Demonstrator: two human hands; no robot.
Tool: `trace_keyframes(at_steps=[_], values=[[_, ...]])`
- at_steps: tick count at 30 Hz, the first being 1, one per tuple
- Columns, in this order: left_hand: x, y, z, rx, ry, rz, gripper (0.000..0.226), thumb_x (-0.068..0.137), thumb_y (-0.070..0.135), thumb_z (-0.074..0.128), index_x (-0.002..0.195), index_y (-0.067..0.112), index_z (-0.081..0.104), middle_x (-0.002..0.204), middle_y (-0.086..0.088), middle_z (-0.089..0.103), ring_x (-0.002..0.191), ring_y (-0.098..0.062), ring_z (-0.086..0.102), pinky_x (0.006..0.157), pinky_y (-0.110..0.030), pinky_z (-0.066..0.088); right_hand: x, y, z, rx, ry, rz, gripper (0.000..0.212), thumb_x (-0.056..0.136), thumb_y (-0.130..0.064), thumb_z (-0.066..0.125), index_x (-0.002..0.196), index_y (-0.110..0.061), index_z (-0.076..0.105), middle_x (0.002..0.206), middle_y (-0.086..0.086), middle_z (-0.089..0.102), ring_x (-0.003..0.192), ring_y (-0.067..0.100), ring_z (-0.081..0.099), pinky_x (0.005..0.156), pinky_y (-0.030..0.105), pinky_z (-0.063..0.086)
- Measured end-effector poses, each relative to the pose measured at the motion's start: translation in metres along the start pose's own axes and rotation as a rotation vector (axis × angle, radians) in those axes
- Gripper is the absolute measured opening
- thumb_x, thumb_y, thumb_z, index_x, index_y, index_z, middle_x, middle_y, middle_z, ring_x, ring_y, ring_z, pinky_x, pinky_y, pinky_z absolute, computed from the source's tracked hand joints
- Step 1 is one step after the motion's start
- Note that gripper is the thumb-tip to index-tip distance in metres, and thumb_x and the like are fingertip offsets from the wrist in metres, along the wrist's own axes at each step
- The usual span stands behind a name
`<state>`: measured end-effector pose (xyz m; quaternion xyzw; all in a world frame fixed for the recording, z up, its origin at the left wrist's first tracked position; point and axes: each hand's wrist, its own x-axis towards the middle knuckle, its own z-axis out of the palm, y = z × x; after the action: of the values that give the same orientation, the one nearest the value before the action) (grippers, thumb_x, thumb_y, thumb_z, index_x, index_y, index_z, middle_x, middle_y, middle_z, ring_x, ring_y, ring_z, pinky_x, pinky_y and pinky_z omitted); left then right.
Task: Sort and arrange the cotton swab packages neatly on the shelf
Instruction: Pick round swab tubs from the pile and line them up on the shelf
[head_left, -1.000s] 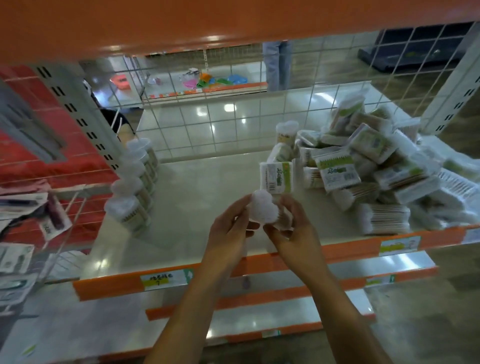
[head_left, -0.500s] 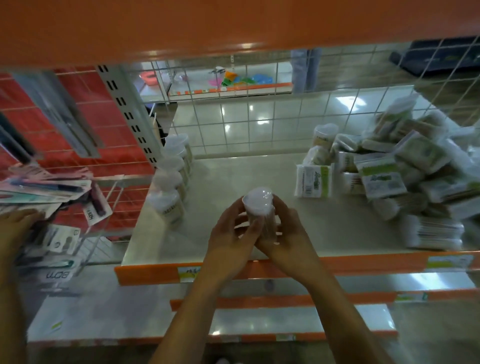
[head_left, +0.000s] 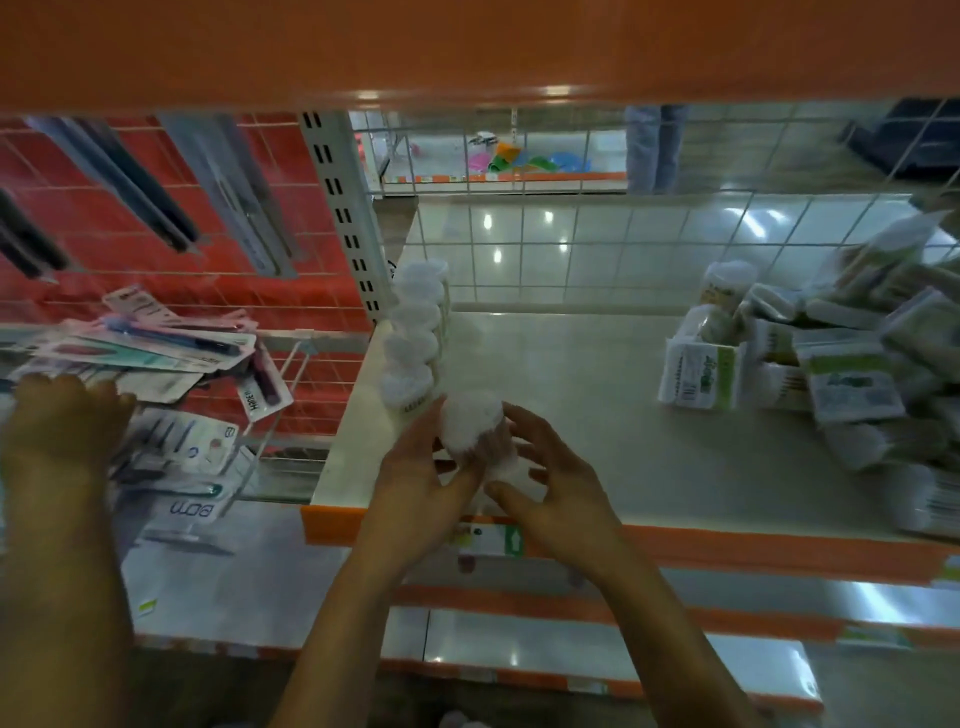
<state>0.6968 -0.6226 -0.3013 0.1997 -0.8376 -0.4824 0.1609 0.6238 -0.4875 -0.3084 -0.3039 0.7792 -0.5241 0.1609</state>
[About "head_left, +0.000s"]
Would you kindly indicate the person's right hand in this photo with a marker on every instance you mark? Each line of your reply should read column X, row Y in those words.
column 574, row 510

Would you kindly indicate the person's left hand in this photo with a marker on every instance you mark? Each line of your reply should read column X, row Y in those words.
column 420, row 495

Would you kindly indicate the pile of cotton swab packs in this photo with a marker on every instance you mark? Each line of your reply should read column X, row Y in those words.
column 847, row 375

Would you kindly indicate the pink plastic basin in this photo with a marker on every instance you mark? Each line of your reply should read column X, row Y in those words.
column 478, row 163

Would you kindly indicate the person's left forearm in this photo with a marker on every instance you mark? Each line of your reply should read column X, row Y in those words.
column 352, row 645

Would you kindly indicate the white shelf board orange rim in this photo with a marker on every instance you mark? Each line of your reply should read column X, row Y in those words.
column 480, row 45
column 247, row 585
column 675, row 616
column 600, row 652

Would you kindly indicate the blue plastic item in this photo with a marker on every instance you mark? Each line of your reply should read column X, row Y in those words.
column 568, row 162

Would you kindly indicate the white slotted shelf post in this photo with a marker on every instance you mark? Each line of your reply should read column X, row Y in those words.
column 341, row 210

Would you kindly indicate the price label green arrow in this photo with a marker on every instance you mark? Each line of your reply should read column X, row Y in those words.
column 495, row 540

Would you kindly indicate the person's right forearm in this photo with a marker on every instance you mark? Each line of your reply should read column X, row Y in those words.
column 667, row 652

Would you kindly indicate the distant white orange shelf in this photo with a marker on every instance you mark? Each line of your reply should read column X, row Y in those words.
column 450, row 161

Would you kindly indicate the white shelf orange rail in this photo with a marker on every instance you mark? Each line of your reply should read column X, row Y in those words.
column 600, row 420

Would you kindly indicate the green plastic item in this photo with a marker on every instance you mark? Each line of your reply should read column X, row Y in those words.
column 525, row 165

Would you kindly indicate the hanging dark packaged items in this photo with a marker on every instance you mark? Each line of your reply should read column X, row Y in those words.
column 240, row 202
column 135, row 187

